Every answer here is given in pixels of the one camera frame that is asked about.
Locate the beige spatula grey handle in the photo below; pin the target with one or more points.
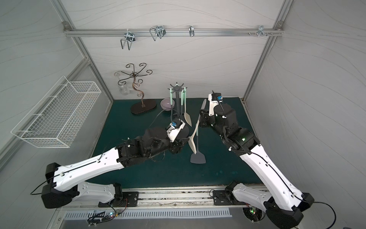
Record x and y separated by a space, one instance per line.
191 141

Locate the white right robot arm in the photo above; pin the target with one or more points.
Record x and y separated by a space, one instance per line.
282 203

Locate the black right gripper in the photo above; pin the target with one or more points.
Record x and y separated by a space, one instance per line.
204 118

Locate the grey utensil rack stand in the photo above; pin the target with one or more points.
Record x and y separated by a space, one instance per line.
178 108

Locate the copper spiral mug tree stand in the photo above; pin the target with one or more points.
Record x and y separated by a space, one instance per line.
144 105

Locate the aluminium rail with hooks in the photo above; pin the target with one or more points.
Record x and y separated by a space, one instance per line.
129 36

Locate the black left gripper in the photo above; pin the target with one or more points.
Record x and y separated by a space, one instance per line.
177 145

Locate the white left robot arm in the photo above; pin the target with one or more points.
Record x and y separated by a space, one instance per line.
69 183

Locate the white wire basket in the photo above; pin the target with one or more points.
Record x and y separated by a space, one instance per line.
56 119

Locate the lilac ceramic bowl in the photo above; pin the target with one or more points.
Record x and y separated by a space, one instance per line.
165 104

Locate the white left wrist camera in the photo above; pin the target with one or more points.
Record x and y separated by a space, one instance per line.
175 128

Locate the glass on mug tree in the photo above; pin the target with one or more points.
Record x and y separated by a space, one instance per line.
123 87

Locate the grey slotted turner mint handle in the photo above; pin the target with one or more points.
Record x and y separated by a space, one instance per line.
171 104

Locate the grey spatula mint handle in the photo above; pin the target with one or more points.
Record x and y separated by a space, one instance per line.
199 158

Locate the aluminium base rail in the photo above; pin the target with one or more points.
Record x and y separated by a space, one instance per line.
171 197

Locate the beige spoon mint handle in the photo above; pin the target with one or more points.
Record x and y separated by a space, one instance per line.
186 115

